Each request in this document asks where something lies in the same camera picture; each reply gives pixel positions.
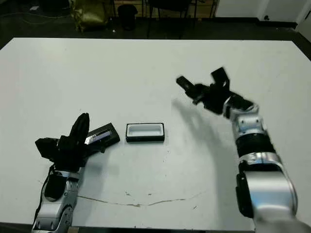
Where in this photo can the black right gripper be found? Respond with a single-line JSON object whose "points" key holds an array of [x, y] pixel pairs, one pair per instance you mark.
{"points": [[215, 99]]}

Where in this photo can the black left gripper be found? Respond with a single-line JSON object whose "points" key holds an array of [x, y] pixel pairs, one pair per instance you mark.
{"points": [[70, 155]]}

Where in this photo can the slim black camera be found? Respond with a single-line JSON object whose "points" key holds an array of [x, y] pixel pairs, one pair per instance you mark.
{"points": [[183, 82]]}

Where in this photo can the black printed box lid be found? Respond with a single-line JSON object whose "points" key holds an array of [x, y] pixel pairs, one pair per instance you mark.
{"points": [[107, 136]]}

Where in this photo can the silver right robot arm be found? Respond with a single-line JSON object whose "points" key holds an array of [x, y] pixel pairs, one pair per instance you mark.
{"points": [[267, 189]]}

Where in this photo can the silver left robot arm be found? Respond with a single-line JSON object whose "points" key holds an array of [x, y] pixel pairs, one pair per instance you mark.
{"points": [[52, 213]]}

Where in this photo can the black box with white tray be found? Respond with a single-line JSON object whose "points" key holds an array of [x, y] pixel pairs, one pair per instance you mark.
{"points": [[145, 139]]}

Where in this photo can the black mesh office chair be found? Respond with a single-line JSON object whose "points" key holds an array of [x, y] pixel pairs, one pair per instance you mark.
{"points": [[170, 4]]}

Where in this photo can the black waste bin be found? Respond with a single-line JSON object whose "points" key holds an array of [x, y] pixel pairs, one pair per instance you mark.
{"points": [[127, 17]]}

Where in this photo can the yellowish plastic bag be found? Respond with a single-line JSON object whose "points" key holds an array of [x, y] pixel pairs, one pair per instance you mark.
{"points": [[90, 14]]}

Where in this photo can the white paper sheet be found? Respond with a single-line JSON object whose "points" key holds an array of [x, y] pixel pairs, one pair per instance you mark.
{"points": [[34, 8]]}

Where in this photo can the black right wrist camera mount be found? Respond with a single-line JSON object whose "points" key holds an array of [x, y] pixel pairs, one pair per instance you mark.
{"points": [[221, 76]]}

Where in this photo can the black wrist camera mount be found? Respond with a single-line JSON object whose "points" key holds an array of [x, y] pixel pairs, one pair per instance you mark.
{"points": [[46, 146], [221, 76]]}

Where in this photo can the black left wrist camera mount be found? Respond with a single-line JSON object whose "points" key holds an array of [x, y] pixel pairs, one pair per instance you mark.
{"points": [[46, 146]]}

